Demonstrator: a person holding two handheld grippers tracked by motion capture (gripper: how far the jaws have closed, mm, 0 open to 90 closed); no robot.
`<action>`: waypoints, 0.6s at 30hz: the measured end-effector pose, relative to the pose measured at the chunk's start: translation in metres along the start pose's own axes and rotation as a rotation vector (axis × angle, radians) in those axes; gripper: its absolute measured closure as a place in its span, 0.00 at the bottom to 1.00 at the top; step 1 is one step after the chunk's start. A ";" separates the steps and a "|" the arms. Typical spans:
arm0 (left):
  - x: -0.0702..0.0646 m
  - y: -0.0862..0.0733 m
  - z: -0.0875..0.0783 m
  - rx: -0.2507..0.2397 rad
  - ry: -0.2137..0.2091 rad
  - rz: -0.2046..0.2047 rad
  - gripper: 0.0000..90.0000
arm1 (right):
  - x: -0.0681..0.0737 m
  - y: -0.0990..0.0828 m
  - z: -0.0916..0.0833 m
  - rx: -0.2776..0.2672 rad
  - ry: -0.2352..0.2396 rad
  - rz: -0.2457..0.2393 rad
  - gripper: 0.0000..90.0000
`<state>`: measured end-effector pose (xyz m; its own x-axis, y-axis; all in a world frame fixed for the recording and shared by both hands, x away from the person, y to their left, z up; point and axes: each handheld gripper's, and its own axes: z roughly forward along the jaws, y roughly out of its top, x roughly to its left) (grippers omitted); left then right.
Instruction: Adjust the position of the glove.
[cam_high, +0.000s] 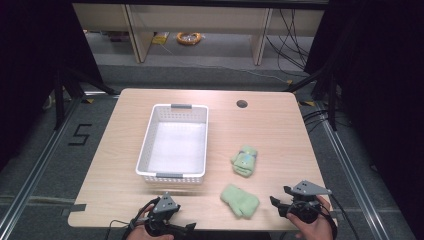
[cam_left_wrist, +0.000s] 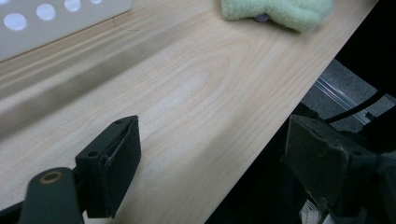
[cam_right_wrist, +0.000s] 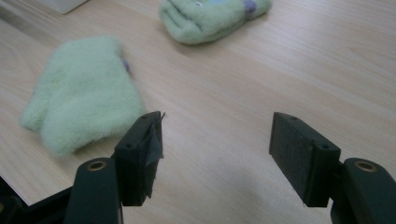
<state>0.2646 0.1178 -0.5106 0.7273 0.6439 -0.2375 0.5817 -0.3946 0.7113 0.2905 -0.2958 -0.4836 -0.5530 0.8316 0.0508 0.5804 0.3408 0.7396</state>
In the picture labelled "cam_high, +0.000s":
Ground person's right hand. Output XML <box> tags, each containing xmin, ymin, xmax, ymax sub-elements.
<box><xmin>287</xmin><ymin>196</ymin><xmax>334</xmax><ymax>240</ymax></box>

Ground white plastic basket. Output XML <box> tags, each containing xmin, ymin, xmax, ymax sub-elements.
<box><xmin>135</xmin><ymin>103</ymin><xmax>210</xmax><ymax>185</ymax></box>

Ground thin white floor cable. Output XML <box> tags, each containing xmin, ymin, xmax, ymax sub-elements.
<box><xmin>159</xmin><ymin>42</ymin><xmax>292</xmax><ymax>84</ymax></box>

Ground person's left hand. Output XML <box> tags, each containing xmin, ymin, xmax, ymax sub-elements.
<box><xmin>126</xmin><ymin>214</ymin><xmax>175</xmax><ymax>240</ymax></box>

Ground orange cable coil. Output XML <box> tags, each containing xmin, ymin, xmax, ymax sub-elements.
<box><xmin>175</xmin><ymin>31</ymin><xmax>203</xmax><ymax>47</ymax></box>

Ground yellow packet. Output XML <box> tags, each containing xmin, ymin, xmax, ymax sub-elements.
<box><xmin>151</xmin><ymin>32</ymin><xmax>170</xmax><ymax>46</ymax></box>

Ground black metal stand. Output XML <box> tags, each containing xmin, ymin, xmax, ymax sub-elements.
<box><xmin>283</xmin><ymin>65</ymin><xmax>340</xmax><ymax>132</ymax></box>
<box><xmin>52</xmin><ymin>67</ymin><xmax>118</xmax><ymax>132</ymax></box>

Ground black curtain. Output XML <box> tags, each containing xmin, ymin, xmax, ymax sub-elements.
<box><xmin>304</xmin><ymin>0</ymin><xmax>424</xmax><ymax>240</ymax></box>
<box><xmin>0</xmin><ymin>0</ymin><xmax>104</xmax><ymax>171</ymax></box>

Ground black floor cables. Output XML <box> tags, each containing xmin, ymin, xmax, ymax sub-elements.
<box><xmin>301</xmin><ymin>107</ymin><xmax>351</xmax><ymax>135</ymax></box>

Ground green sock with blue print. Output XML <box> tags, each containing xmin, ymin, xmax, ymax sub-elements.
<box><xmin>230</xmin><ymin>144</ymin><xmax>259</xmax><ymax>178</ymax></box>

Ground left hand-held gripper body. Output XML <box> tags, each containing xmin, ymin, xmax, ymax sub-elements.
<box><xmin>145</xmin><ymin>192</ymin><xmax>183</xmax><ymax>237</ymax></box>

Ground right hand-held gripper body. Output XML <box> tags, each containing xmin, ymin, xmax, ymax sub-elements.
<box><xmin>278</xmin><ymin>180</ymin><xmax>333</xmax><ymax>224</ymax></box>

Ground long black floor cable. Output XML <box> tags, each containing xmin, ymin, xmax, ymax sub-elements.
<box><xmin>329</xmin><ymin>193</ymin><xmax>362</xmax><ymax>240</ymax></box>

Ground aluminium floor rail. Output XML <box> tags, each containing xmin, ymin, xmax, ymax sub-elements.
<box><xmin>318</xmin><ymin>101</ymin><xmax>392</xmax><ymax>240</ymax></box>
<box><xmin>0</xmin><ymin>95</ymin><xmax>84</xmax><ymax>240</ymax></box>

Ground beige wooden shelf unit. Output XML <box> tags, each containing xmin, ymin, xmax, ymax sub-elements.
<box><xmin>72</xmin><ymin>3</ymin><xmax>326</xmax><ymax>66</ymax></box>

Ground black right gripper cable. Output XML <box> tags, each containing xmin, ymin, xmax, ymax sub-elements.
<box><xmin>318</xmin><ymin>202</ymin><xmax>339</xmax><ymax>240</ymax></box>

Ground plain green sock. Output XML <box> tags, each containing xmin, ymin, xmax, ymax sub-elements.
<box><xmin>219</xmin><ymin>184</ymin><xmax>261</xmax><ymax>220</ymax></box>

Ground bundle of black hanging cables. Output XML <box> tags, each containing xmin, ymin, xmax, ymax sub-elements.
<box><xmin>265</xmin><ymin>8</ymin><xmax>312</xmax><ymax>74</ymax></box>

